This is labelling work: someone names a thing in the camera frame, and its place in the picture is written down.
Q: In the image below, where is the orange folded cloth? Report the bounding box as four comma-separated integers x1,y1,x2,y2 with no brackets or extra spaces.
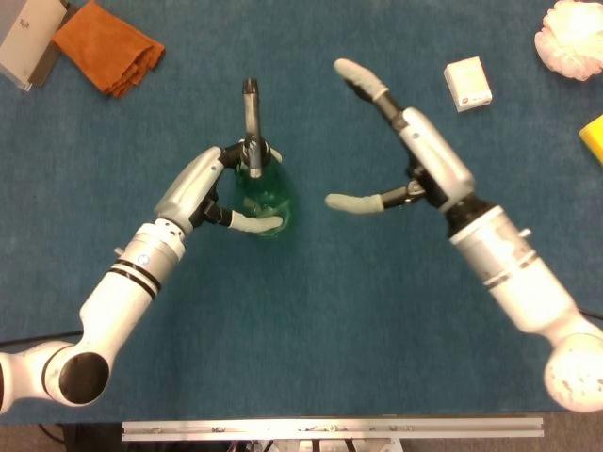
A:
51,0,167,99

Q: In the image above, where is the teal table mat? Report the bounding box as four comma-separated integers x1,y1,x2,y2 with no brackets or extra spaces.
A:
0,0,603,426

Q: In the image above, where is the white pink bath pouf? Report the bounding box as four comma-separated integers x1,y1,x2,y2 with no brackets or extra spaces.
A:
533,0,603,82

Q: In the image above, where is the small white box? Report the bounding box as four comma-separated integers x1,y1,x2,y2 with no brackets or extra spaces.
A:
443,56,494,114

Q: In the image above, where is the green spray bottle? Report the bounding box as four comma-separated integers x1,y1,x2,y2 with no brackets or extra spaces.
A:
233,77,300,240

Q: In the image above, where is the grey white box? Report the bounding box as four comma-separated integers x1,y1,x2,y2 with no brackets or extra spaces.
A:
0,0,84,92

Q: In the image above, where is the yellow sponge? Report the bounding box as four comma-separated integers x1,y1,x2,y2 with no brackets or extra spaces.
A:
579,113,603,168

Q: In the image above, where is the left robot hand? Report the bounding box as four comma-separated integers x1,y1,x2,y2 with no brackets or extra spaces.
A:
154,140,285,236

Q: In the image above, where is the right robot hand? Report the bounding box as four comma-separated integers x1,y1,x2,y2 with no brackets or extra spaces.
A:
324,57,477,216

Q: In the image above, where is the aluminium frame rail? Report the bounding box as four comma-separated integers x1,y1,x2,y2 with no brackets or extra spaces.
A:
122,416,545,443

